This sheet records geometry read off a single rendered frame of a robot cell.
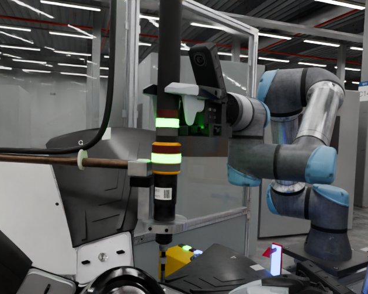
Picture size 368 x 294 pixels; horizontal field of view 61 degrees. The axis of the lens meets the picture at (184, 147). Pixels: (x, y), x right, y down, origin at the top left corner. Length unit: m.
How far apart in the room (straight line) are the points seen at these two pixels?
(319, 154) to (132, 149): 0.35
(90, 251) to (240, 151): 0.35
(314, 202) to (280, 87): 0.42
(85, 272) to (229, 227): 1.39
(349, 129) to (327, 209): 4.06
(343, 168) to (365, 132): 2.21
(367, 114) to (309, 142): 6.60
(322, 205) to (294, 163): 0.53
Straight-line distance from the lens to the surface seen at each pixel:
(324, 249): 1.18
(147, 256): 1.46
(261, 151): 0.67
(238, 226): 1.91
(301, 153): 0.65
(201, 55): 0.55
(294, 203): 1.17
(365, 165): 7.28
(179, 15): 0.49
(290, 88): 0.98
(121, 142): 0.61
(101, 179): 0.57
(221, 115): 0.54
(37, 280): 0.45
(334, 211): 1.16
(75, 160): 0.52
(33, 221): 0.75
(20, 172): 0.81
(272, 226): 4.55
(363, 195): 7.34
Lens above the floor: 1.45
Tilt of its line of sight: 3 degrees down
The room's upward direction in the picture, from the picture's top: 2 degrees clockwise
